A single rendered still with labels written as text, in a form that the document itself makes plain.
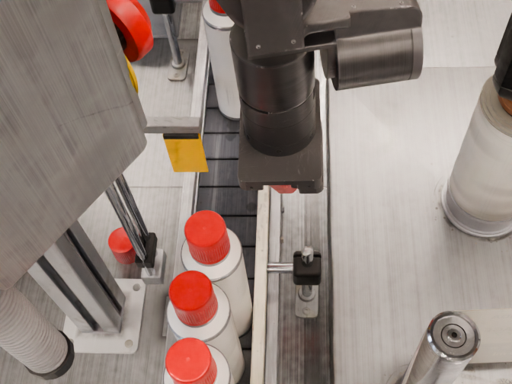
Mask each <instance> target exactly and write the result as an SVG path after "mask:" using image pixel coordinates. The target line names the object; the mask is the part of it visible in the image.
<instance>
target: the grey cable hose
mask: <svg viewBox="0 0 512 384"><path fill-rule="evenodd" d="M0 347H2V348H3V349H4V350H6V351H7V352H9V353H10V355H12V356H13V357H15V358H16V359H17V360H19V361H20V362H22V363H23V364H24V366H25V367H26V369H27V370H28V372H29V373H30V374H32V375H33V376H35V377H37V378H40V379H44V380H48V379H56V378H59V377H60V376H62V375H64V374H65V373H66V372H67V371H68V370H69V369H70V367H71V366H72V364H73V361H74V358H75V351H74V344H73V343H72V342H71V340H70V339H69V338H68V336H67V335H66V334H65V333H64V332H63V331H60V330H57V329H56V328H55V327H54V326H53V325H52V323H51V322H49V321H48V320H47V318H46V317H44V316H43V314H42V313H41V312H40V311H39V310H37V308H36V307H35V306H34V305H33V304H32V303H31V302H30V301H29V300H28V299H27V298H26V297H25V296H24V295H23V294H22V293H21V292H20V291H19V290H18V289H17V288H16V287H15V286H14V285H13V286H12V287H11V288H9V289H7V290H0Z"/></svg>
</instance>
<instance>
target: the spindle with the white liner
mask: <svg viewBox="0 0 512 384"><path fill-rule="evenodd" d="M494 64H495V65H496V69H495V71H494V74H493V75H492V76H491V77H489V78H488V79H487V80H486V82H485V83H484V84H483V86H482V89H481V92H480V95H479V98H478V102H477V104H476V107H475V109H474V111H473V114H472V118H471V120H470V123H469V128H468V129H467V132H466V134H465V137H464V139H463V141H462V145H461V148H460V151H459V154H458V156H457V158H456V161H455V164H454V166H453V168H452V169H451V171H450V174H449V177H448V180H447V181H446V183H445V184H444V186H443V190H442V194H441V203H442V207H443V211H444V212H445V214H446V216H447V218H448V219H449V220H450V222H451V223H452V224H453V225H454V226H456V227H457V228H458V229H460V230H462V231H463V232H465V233H467V234H470V235H473V236H476V237H480V238H495V237H499V236H502V235H505V234H507V233H508V232H511V231H512V13H511V15H510V18H509V21H508V23H507V26H506V29H505V32H504V35H503V37H502V39H501V43H500V46H499V47H498V51H497V54H496V56H495V58H494Z"/></svg>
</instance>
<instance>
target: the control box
mask: <svg viewBox="0 0 512 384"><path fill-rule="evenodd" d="M138 93H139V87H138V81H137V78H136V75H135V72H134V71H133V67H132V66H131V65H130V62H129V60H128V59H127V57H126V56H125V54H124V52H123V49H122V46H121V44H120V40H119V37H118V35H117V31H116V28H115V26H114V22H113V19H112V17H111V14H110V10H109V8H108V6H107V2H106V0H0V290H7V289H9V288H11V287H12V286H13V285H14V284H15V283H16V282H17V281H18V280H19V279H20V278H21V277H22V276H23V275H24V274H25V273H26V272H27V271H28V270H29V269H30V268H31V267H32V266H33V265H34V264H35V263H36V262H37V260H38V259H39V258H40V257H41V256H42V255H43V254H44V253H45V252H46V251H47V250H48V249H49V248H50V247H51V246H52V245H53V244H54V243H55V242H56V241H57V240H58V239H59V238H60V237H61V236H62V234H63V233H64V232H65V231H66V230H67V229H68V228H69V227H70V226H71V225H72V224H73V223H74V222H75V221H76V220H77V219H78V218H79V217H80V216H81V215H82V214H83V213H84V212H85V211H86V210H87V209H88V208H89V207H90V205H92V204H93V202H95V201H96V199H97V198H99V196H100V195H102V193H103V192H105V191H106V189H108V188H109V186H111V185H112V183H113V182H114V181H115V180H116V179H117V178H118V177H119V176H120V175H121V174H122V173H123V172H124V171H125V170H126V169H127V168H128V167H129V166H130V165H131V164H132V163H133V162H134V161H135V160H136V159H137V158H138V157H139V156H140V154H141V153H142V152H143V151H144V149H145V147H146V145H147V140H146V136H145V133H144V132H143V130H144V129H145V128H146V126H147V120H146V116H145V114H144V111H143V108H142V105H141V102H140V99H139V96H138Z"/></svg>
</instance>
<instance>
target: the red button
mask: <svg viewBox="0 0 512 384"><path fill-rule="evenodd" d="M106 2H107V6H108V8H109V10H110V14H111V17H112V19H113V22H114V26H115V28H116V31H117V35H118V37H119V40H120V44H121V46H122V49H123V52H124V54H125V56H126V57H127V59H128V60H129V62H135V61H139V60H141V58H143V57H144V56H145V55H146V54H147V53H148V52H149V51H150V50H151V49H152V48H153V36H152V25H151V22H150V20H149V16H148V15H147V13H146V11H145V10H144V8H143V7H142V6H141V4H140V3H139V2H138V1H137V0H106Z"/></svg>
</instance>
